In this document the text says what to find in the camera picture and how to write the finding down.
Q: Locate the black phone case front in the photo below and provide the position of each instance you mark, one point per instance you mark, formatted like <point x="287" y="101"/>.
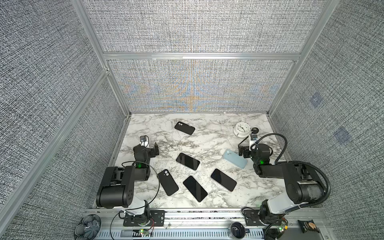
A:
<point x="167" y="182"/>

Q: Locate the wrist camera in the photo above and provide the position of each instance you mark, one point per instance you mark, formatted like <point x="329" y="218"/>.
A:
<point x="252" y="141"/>
<point x="144" y="141"/>

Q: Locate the black round-head spoon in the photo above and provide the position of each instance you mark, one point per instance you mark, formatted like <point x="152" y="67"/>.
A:
<point x="254" y="131"/>

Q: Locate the black phone screen up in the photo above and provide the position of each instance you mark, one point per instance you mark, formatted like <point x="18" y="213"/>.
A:
<point x="188" y="161"/>
<point x="195" y="188"/>

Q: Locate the black phone front screen up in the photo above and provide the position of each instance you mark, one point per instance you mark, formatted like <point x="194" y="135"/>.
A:
<point x="195" y="188"/>

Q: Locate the light blue phone case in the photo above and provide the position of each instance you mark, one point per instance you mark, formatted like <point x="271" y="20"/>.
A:
<point x="235" y="159"/>

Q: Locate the black round knob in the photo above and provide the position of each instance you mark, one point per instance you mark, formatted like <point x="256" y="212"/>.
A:
<point x="238" y="231"/>

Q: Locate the black phone centre screen up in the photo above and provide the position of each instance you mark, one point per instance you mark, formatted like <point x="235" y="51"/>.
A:
<point x="188" y="161"/>

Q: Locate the aluminium front rail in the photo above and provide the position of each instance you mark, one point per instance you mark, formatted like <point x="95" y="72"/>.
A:
<point x="208" y="224"/>

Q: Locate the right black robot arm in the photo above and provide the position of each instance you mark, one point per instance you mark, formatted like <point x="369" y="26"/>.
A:
<point x="305" y="184"/>

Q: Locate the white round clock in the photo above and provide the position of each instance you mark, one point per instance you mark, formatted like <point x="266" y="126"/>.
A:
<point x="241" y="130"/>

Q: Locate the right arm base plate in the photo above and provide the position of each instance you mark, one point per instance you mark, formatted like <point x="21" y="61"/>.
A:
<point x="252" y="218"/>

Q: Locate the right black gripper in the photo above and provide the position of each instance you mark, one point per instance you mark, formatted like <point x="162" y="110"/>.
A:
<point x="244" y="151"/>

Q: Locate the black phone case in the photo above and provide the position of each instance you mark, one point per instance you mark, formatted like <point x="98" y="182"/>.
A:
<point x="167" y="182"/>
<point x="185" y="128"/>

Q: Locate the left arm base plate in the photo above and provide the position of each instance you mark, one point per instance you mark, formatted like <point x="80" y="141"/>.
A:
<point x="154" y="218"/>

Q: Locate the black phone case back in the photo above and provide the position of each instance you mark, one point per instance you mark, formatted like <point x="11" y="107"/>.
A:
<point x="185" y="128"/>

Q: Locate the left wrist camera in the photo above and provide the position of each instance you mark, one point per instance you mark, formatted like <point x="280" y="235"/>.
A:
<point x="144" y="141"/>

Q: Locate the black fan left corner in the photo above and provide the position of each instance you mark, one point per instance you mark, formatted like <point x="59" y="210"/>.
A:
<point x="88" y="228"/>

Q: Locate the black screen purple phone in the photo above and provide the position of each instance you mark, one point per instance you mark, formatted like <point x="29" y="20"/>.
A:
<point x="224" y="180"/>

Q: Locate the snack packet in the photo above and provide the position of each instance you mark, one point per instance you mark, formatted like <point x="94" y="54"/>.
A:
<point x="308" y="226"/>

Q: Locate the right green circuit board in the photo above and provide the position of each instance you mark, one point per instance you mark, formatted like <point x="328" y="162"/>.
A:
<point x="283" y="226"/>

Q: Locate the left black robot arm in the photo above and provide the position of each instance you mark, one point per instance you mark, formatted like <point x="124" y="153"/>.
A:
<point x="117" y="187"/>

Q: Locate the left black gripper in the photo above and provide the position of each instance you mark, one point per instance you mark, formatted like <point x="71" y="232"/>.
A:
<point x="154" y="150"/>

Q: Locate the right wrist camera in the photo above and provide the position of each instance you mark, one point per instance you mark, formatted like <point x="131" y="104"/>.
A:
<point x="252" y="141"/>

